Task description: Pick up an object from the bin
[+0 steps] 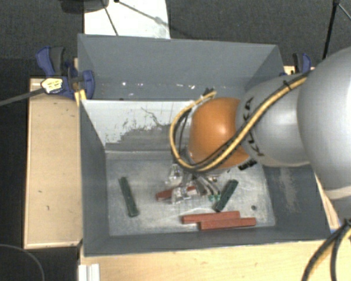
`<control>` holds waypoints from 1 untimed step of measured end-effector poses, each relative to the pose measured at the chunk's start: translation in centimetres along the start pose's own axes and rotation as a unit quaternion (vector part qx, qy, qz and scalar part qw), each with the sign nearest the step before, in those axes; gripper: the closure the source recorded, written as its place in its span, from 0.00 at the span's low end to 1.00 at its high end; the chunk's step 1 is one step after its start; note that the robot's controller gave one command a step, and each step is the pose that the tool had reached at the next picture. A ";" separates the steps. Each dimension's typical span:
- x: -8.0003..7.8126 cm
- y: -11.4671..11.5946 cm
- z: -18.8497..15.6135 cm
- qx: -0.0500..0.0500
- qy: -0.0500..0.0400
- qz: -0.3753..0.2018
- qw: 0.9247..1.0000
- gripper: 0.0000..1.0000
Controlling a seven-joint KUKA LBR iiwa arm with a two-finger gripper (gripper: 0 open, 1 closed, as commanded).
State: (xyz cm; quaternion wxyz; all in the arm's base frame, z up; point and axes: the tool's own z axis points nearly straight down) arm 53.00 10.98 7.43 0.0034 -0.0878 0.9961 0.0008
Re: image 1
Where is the black cylinder on white bracket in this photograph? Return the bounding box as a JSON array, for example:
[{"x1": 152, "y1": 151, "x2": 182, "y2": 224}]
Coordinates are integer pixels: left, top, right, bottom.
[{"x1": 238, "y1": 159, "x2": 257, "y2": 172}]

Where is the pale wood board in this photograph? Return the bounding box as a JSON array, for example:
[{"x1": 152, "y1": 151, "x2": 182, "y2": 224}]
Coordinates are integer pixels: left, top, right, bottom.
[{"x1": 23, "y1": 77, "x2": 84, "y2": 249}]

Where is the dark green flat block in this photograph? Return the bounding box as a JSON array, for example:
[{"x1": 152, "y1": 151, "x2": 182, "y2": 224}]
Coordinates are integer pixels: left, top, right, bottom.
[
  {"x1": 118, "y1": 176, "x2": 140, "y2": 218},
  {"x1": 212, "y1": 179, "x2": 240, "y2": 213}
]

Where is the red-brown flat block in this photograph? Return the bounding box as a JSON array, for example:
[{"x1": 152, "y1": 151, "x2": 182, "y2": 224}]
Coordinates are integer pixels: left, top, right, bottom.
[
  {"x1": 180, "y1": 210, "x2": 241, "y2": 225},
  {"x1": 197, "y1": 217, "x2": 257, "y2": 232},
  {"x1": 155, "y1": 185, "x2": 197, "y2": 202}
]

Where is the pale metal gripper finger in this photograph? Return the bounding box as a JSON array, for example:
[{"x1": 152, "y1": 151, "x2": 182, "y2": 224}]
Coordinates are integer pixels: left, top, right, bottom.
[
  {"x1": 165, "y1": 164, "x2": 184, "y2": 187},
  {"x1": 171, "y1": 186, "x2": 194, "y2": 205}
]

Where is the grey metal bin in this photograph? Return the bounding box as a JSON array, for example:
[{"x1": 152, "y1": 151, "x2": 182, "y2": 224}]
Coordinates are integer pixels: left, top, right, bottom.
[{"x1": 77, "y1": 33, "x2": 332, "y2": 256}]

